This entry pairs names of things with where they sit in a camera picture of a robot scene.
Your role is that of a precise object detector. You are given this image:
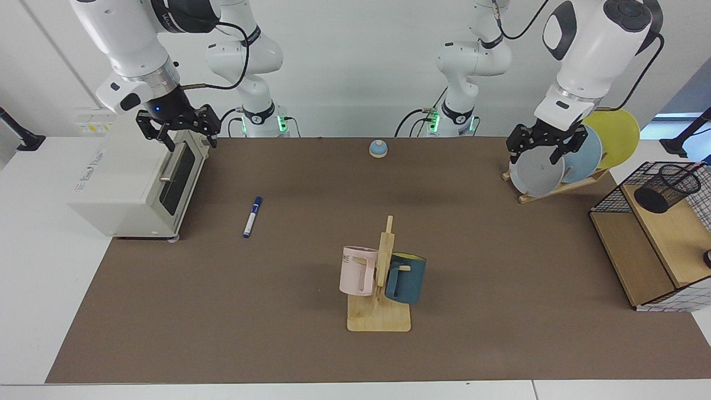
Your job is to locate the blue and white marker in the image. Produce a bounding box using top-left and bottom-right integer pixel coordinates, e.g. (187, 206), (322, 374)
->
(243, 196), (263, 239)

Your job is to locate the black mesh pen holder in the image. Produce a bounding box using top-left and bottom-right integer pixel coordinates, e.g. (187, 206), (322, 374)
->
(634, 164), (702, 214)

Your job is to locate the grey plate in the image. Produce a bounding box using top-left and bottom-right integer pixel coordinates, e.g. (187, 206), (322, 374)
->
(509, 146), (565, 198)

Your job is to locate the light blue plate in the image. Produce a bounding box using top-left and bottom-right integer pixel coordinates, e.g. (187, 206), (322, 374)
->
(558, 125), (603, 184)

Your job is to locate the wooden plate rack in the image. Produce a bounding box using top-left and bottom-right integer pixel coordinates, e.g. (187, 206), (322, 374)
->
(502, 168), (609, 204)

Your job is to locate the pale toaster oven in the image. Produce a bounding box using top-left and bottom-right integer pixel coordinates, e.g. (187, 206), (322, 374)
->
(67, 114), (211, 242)

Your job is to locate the yellow plate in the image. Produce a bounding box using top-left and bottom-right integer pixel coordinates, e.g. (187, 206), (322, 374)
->
(582, 108), (640, 170)

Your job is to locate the teal cup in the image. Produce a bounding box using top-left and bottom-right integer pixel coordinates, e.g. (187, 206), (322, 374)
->
(384, 253), (427, 305)

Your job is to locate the brown table cloth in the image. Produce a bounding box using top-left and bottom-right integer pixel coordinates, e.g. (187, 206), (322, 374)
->
(46, 137), (711, 384)

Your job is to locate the pink cup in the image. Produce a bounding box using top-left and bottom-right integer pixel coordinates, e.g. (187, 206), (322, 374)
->
(339, 246), (379, 297)

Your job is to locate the wooden cup stand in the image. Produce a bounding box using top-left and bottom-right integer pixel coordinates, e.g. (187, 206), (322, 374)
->
(347, 216), (412, 333)

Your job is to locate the black arm base cable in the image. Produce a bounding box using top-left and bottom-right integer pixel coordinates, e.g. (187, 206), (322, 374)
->
(214, 107), (245, 138)
(394, 86), (450, 138)

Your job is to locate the black arm gripper cable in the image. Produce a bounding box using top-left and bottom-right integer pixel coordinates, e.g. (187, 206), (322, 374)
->
(597, 33), (665, 112)
(181, 22), (251, 91)

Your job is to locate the white wall socket strip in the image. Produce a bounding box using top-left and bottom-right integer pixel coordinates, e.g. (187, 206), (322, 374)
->
(72, 107), (122, 136)

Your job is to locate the wire basket with wooden floor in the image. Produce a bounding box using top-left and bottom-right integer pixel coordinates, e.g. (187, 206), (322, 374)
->
(589, 161), (711, 312)

